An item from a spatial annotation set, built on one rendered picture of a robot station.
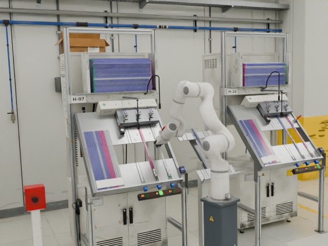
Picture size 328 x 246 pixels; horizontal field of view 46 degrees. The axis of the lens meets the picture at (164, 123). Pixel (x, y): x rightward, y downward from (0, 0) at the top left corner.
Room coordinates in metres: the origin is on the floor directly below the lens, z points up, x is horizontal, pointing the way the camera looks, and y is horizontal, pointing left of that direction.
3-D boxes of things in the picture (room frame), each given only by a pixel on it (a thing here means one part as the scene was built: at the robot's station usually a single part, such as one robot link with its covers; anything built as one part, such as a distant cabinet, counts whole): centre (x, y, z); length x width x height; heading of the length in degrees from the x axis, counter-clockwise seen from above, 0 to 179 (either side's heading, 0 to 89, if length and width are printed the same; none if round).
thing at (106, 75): (3.24, 0.34, 1.52); 0.51 x 0.13 x 0.27; 115
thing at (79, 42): (3.46, 0.57, 1.82); 0.68 x 0.30 x 0.20; 115
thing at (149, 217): (3.32, 0.45, 0.31); 0.70 x 0.65 x 0.62; 115
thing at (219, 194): (2.46, -0.35, 0.79); 0.19 x 0.19 x 0.18
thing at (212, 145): (2.44, -0.33, 1.00); 0.19 x 0.12 x 0.24; 127
